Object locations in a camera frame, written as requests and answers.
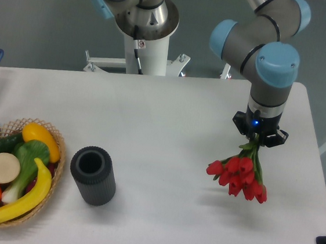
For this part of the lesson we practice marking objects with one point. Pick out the red tulip bouquet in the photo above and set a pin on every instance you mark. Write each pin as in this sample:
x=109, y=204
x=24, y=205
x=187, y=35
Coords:
x=241, y=173

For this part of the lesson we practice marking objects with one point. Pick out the beige round bread slice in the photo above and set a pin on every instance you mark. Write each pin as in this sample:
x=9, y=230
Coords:
x=9, y=167

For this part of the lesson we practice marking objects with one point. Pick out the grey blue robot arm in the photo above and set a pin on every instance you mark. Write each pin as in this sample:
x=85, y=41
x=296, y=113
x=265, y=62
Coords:
x=258, y=50

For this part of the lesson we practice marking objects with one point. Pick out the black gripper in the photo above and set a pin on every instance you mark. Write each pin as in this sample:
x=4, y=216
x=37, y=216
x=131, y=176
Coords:
x=253, y=125

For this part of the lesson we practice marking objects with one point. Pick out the dark grey ribbed vase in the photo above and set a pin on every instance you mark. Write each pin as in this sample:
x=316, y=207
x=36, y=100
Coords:
x=92, y=170

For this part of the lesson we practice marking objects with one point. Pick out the yellow banana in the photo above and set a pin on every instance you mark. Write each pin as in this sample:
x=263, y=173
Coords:
x=30, y=200

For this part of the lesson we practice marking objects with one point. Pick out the white table clamp bracket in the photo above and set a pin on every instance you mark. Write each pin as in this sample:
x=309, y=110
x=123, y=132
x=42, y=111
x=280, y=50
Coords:
x=95, y=64

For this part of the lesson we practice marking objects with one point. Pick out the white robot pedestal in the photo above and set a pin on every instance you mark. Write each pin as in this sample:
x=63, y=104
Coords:
x=151, y=54

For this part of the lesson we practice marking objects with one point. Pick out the green bok choy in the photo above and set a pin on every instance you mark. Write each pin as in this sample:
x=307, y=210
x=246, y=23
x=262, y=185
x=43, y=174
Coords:
x=26, y=154

